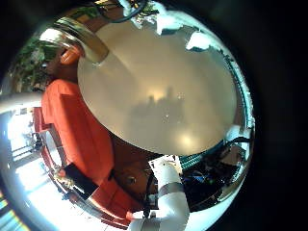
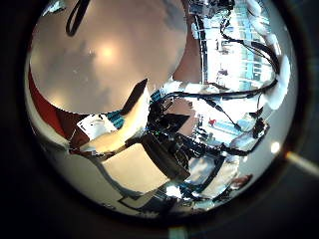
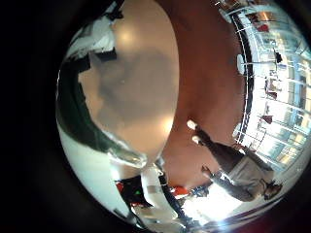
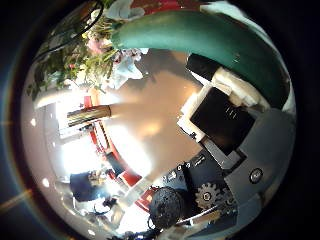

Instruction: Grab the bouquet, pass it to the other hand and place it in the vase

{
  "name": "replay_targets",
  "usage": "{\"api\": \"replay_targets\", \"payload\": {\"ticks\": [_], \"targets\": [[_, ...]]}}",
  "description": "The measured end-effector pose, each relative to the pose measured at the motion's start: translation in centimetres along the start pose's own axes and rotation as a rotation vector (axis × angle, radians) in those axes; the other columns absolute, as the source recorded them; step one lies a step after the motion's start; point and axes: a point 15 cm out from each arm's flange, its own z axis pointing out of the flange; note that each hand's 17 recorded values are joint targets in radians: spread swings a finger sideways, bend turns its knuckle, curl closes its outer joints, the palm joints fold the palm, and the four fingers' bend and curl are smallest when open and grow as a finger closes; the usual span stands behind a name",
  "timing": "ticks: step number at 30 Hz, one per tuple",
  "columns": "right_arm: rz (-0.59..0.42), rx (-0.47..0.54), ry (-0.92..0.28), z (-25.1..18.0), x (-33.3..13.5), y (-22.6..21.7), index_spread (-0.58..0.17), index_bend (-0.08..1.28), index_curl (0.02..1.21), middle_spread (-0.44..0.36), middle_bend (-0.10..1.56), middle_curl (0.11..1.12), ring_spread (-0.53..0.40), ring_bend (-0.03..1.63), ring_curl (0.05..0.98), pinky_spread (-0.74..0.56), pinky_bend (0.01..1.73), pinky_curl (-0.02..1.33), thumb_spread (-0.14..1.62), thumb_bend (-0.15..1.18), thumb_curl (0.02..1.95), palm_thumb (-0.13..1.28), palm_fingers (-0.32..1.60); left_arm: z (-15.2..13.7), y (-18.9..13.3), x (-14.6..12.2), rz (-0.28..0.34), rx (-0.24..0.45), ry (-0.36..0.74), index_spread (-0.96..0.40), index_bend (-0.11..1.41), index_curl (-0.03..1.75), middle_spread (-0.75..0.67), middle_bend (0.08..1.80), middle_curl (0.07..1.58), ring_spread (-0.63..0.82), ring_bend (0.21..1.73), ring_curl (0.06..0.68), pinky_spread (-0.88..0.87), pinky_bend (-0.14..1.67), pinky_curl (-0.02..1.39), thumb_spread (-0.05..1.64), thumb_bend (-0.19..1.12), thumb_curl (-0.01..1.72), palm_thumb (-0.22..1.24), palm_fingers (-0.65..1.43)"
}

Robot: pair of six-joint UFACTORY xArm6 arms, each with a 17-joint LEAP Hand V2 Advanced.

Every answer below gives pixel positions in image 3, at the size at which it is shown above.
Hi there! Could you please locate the red sofa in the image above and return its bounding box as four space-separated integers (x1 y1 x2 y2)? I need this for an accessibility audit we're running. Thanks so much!
171 184 192 198

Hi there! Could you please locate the person in grey clothes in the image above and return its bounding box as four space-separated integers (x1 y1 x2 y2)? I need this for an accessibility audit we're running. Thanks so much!
186 119 285 203

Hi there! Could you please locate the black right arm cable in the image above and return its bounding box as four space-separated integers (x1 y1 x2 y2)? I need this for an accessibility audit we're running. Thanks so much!
159 174 189 224

